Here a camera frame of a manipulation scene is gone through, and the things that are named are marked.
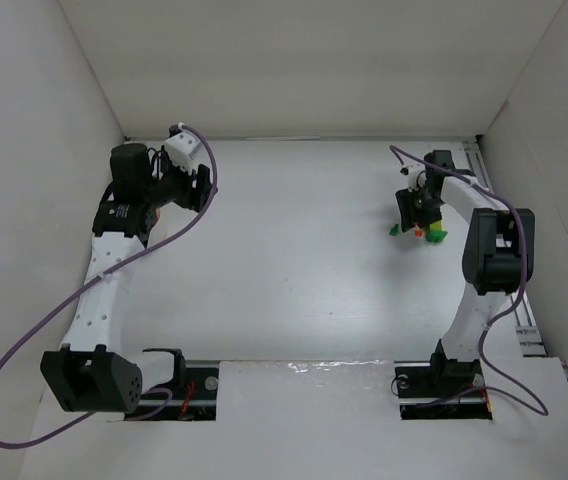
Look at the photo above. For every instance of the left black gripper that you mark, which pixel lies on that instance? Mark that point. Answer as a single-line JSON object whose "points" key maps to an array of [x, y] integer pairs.
{"points": [[199, 186]]}

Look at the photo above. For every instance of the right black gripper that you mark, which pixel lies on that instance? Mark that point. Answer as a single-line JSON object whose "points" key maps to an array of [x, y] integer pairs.
{"points": [[410, 211]]}

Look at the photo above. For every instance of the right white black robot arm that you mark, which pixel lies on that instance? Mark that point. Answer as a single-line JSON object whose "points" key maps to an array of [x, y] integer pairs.
{"points": [[497, 262]]}

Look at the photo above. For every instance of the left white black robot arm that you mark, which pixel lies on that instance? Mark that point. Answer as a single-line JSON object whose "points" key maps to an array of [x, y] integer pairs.
{"points": [[91, 372]]}

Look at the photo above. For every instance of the lime green lego brick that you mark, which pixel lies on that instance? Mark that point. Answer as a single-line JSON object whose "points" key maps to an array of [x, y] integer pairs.
{"points": [[435, 227]]}

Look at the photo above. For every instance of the dark green lego brick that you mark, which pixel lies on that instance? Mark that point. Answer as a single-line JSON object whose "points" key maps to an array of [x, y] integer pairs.
{"points": [[436, 236]]}

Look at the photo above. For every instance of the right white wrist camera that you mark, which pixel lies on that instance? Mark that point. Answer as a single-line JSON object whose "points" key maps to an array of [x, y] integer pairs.
{"points": [[415, 176]]}

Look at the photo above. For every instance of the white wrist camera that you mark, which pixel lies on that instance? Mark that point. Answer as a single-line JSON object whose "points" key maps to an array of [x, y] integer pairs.
{"points": [[415, 176], [181, 147]]}

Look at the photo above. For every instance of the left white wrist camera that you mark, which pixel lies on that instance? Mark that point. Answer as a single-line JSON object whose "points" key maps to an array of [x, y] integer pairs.
{"points": [[181, 147]]}

